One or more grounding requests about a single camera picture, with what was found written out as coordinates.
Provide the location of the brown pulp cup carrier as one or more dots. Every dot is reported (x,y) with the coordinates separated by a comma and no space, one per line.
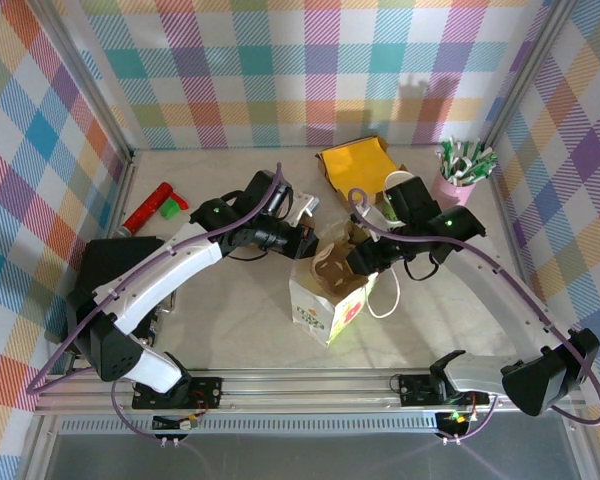
(332,272)

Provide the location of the white paper takeout bag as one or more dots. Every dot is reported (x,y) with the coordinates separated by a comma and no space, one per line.
(315,310)

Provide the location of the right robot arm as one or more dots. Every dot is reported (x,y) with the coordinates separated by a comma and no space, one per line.
(505,300)

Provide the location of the pink straw holder cup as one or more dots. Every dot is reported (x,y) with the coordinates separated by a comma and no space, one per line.
(455,192)

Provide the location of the cardboard napkin box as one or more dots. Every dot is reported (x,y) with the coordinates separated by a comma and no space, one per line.
(340,192)

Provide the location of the yellow paper napkin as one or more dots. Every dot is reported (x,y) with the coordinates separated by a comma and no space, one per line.
(355,167)

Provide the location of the red toy wedge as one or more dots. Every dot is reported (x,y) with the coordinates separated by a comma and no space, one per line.
(181,201)

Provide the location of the green toy block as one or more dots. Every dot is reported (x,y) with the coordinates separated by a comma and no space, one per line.
(169,207)

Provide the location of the red glitter cylinder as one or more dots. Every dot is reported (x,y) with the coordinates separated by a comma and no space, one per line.
(147,207)

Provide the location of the black flat panel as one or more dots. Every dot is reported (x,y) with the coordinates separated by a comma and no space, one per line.
(110,260)

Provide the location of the small connector board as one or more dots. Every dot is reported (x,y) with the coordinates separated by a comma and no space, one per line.
(455,419)
(185,424)

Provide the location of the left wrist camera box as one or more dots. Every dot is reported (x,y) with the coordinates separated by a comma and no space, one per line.
(304,204)

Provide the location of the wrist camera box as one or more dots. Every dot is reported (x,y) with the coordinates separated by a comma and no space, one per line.
(304,204)
(376,216)

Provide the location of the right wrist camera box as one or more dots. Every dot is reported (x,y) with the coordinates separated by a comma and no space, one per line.
(376,216)

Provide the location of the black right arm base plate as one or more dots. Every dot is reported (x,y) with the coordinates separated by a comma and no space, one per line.
(415,390)

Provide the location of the aluminium mounting rail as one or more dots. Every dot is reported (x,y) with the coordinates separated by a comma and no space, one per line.
(305,390)

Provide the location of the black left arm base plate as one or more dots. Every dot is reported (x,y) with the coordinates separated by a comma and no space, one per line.
(205,392)

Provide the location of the aluminium frame post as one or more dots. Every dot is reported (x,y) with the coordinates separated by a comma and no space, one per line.
(525,75)
(95,95)

